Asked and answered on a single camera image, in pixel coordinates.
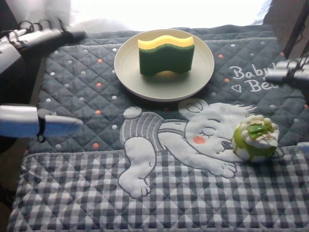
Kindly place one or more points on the cream round plate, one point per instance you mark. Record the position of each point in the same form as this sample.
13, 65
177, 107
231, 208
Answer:
125, 67

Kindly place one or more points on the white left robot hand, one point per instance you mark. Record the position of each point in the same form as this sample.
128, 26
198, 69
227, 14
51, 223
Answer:
36, 37

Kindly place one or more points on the green and white toy cake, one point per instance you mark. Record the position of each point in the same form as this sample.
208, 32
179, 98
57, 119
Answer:
251, 147

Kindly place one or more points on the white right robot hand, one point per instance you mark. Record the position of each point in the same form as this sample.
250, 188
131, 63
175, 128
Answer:
289, 72

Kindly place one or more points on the grey quilt with bear print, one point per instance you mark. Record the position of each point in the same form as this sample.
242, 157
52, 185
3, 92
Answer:
96, 169

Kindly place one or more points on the green and yellow sponge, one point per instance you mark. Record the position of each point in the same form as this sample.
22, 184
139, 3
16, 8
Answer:
166, 60

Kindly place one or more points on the black pole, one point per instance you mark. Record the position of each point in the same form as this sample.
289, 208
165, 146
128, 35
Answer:
295, 29

